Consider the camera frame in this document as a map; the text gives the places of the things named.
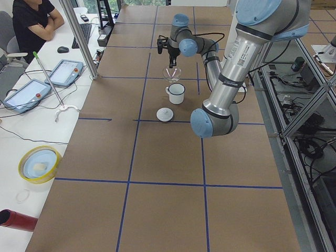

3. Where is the silver reach grabber stick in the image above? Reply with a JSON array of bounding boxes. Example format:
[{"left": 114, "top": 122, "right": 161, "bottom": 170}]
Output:
[{"left": 33, "top": 51, "right": 80, "bottom": 122}]

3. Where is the black keyboard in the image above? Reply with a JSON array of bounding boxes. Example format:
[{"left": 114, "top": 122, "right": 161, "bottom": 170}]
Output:
[{"left": 71, "top": 23, "right": 93, "bottom": 49}]

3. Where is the near blue teach pendant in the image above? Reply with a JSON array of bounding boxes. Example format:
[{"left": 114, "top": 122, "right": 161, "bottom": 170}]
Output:
[{"left": 4, "top": 79, "right": 51, "bottom": 113}]

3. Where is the black cable bundle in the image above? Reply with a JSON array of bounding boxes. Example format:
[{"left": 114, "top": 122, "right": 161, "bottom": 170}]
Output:
[{"left": 293, "top": 131, "right": 336, "bottom": 184}]

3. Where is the yellow tape roll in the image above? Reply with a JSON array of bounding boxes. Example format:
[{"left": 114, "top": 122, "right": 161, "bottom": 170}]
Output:
[{"left": 18, "top": 145, "right": 62, "bottom": 184}]

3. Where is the aluminium frame post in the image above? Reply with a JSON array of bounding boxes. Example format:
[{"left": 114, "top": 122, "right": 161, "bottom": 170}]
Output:
[{"left": 60, "top": 0, "right": 98, "bottom": 80}]

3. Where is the white enamel mug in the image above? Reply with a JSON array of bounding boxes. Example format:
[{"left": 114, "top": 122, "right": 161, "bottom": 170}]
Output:
[{"left": 165, "top": 83, "right": 185, "bottom": 104}]

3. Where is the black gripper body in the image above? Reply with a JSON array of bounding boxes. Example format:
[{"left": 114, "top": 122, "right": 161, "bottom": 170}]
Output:
[{"left": 167, "top": 39, "right": 181, "bottom": 61}]

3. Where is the black power adapter box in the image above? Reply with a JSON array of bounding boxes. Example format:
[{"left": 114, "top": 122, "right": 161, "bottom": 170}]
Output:
[{"left": 291, "top": 57, "right": 305, "bottom": 72}]

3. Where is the person in black shirt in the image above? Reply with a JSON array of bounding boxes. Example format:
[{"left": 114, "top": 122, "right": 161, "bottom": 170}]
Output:
[{"left": 12, "top": 0, "right": 64, "bottom": 64}]

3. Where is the grey office chair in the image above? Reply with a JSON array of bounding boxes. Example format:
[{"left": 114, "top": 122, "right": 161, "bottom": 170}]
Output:
[{"left": 1, "top": 11, "right": 28, "bottom": 100}]

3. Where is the far blue teach pendant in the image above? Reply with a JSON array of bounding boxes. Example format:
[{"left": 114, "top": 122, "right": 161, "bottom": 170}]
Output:
[{"left": 48, "top": 59, "right": 83, "bottom": 87}]

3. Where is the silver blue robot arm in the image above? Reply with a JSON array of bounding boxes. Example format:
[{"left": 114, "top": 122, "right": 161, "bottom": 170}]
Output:
[{"left": 164, "top": 1, "right": 311, "bottom": 138}]

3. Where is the black computer mouse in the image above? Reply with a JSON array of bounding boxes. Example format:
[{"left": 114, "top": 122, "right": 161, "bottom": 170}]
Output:
[{"left": 57, "top": 46, "right": 69, "bottom": 54}]

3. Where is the clear plastic funnel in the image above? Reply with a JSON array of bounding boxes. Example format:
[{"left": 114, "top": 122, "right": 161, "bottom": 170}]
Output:
[{"left": 162, "top": 67, "right": 182, "bottom": 84}]

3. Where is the aluminium frame rail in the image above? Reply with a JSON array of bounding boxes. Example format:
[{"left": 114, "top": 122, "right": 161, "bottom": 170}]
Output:
[{"left": 252, "top": 39, "right": 335, "bottom": 251}]

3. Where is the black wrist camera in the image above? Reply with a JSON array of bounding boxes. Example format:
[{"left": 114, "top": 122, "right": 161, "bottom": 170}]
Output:
[{"left": 156, "top": 35, "right": 169, "bottom": 54}]

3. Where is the red cylinder tube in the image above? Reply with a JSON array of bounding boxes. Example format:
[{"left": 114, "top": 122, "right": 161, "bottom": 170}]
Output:
[{"left": 1, "top": 209, "right": 38, "bottom": 232}]

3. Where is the blue teach pendant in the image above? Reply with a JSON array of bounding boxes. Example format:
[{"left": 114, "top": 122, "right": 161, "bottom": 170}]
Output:
[
  {"left": 4, "top": 79, "right": 51, "bottom": 113},
  {"left": 48, "top": 59, "right": 83, "bottom": 87}
]

